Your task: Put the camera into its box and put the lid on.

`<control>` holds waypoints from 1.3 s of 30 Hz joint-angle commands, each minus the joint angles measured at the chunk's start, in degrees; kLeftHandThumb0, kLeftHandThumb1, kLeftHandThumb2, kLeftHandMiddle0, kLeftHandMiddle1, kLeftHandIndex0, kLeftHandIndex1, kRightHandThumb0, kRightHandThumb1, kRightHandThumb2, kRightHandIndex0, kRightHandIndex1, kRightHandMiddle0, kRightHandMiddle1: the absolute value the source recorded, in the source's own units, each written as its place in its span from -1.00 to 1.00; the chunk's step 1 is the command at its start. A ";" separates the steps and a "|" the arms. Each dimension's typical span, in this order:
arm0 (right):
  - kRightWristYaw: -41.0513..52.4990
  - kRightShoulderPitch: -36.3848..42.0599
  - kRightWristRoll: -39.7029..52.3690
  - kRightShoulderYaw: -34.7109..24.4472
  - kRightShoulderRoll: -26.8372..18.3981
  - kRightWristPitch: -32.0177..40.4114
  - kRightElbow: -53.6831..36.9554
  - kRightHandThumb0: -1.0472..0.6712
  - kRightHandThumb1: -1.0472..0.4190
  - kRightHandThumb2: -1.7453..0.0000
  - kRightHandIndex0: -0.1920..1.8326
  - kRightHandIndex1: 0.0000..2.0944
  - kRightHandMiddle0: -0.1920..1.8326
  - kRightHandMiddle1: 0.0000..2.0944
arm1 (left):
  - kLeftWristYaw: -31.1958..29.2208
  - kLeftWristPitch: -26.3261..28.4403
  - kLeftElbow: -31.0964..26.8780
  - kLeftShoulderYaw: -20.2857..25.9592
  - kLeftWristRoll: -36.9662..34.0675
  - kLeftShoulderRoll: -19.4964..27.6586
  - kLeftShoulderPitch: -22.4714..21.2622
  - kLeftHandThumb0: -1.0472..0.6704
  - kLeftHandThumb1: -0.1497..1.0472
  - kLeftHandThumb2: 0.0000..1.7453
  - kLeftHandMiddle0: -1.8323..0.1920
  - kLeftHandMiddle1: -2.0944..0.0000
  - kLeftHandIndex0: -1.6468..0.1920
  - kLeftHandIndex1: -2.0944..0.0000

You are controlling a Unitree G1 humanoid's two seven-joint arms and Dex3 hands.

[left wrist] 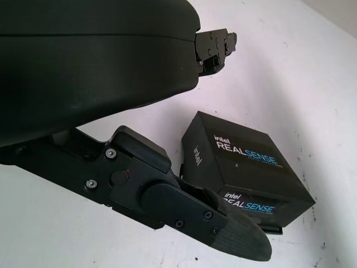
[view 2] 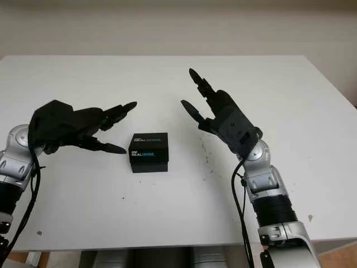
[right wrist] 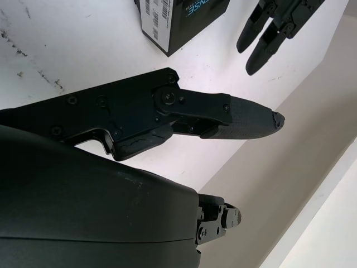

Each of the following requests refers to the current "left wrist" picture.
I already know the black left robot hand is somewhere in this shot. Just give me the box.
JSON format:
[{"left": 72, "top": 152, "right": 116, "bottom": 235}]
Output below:
[{"left": 0, "top": 0, "right": 273, "bottom": 265}]

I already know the black RealSense box lid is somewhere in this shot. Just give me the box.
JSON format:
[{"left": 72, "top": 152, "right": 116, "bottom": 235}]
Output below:
[{"left": 181, "top": 111, "right": 316, "bottom": 227}]

